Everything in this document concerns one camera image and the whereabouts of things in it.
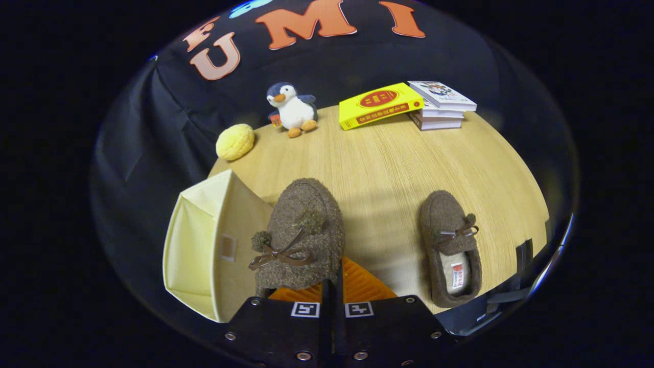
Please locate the yellow round bread plush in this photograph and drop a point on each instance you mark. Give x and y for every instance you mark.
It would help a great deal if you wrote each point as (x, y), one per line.
(235, 142)

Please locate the brown fuzzy shoe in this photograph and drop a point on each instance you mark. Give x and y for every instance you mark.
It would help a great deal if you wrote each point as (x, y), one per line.
(442, 214)
(306, 214)

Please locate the yellow book red circle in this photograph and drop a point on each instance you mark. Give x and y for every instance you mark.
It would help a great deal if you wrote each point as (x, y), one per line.
(378, 105)

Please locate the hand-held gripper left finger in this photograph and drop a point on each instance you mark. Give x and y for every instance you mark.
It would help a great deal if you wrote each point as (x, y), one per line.
(326, 327)

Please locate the plain white book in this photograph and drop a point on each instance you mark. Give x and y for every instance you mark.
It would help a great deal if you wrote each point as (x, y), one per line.
(444, 114)

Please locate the plush penguin toy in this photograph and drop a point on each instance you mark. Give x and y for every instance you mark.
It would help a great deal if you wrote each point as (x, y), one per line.
(294, 110)

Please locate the black backdrop cloth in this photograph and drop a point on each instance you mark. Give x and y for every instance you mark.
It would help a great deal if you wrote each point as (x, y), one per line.
(153, 128)

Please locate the brown-edged book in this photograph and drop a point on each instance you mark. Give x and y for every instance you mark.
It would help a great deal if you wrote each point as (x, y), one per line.
(437, 124)

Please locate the cream fabric storage box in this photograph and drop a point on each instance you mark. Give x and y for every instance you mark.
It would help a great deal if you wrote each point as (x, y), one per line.
(194, 240)

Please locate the white illustrated cover book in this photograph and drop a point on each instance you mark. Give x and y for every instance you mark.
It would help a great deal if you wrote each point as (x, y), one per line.
(442, 94)

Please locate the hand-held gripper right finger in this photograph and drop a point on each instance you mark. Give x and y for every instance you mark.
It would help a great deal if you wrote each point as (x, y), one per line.
(339, 317)

